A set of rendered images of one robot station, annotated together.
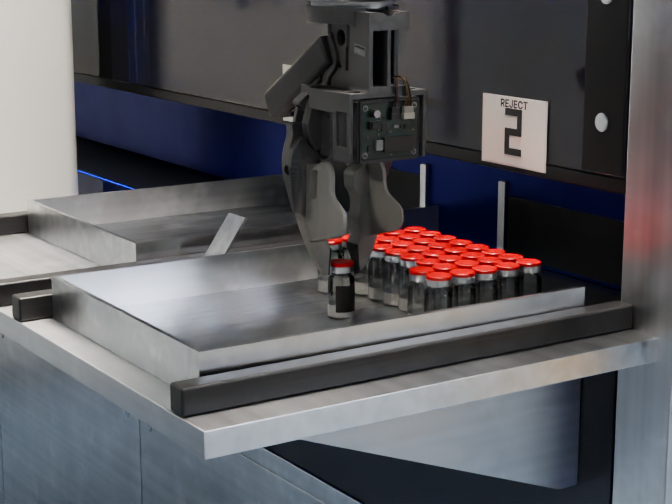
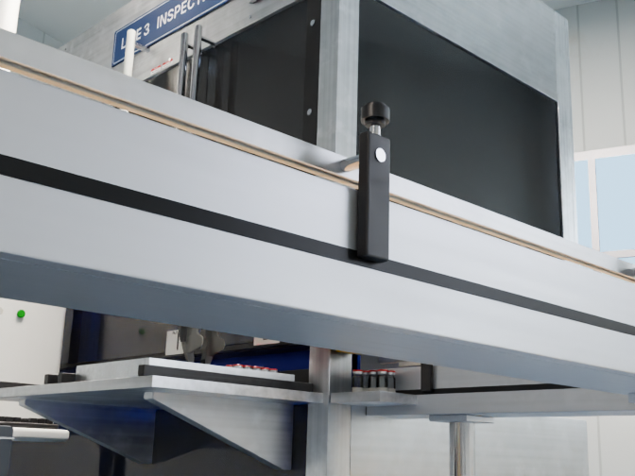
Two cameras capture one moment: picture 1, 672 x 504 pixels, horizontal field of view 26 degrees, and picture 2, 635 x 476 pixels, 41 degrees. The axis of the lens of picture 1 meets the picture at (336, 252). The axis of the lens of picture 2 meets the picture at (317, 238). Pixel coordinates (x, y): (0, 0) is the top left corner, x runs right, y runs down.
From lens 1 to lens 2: 0.74 m
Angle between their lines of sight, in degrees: 29
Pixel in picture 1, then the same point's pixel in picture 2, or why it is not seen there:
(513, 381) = (266, 393)
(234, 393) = (163, 371)
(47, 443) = not seen: outside the picture
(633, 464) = (314, 450)
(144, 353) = (122, 372)
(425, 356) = (233, 379)
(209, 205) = not seen: hidden behind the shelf
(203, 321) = not seen: hidden behind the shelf
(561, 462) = (284, 457)
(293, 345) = (183, 365)
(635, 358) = (314, 399)
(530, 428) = (272, 437)
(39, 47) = (47, 340)
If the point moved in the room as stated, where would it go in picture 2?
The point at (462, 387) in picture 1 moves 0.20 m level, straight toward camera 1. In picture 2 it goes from (248, 389) to (250, 379)
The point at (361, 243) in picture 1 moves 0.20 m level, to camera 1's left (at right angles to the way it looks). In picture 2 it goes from (206, 359) to (105, 353)
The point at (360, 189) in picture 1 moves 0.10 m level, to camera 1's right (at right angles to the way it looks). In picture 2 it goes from (207, 336) to (256, 339)
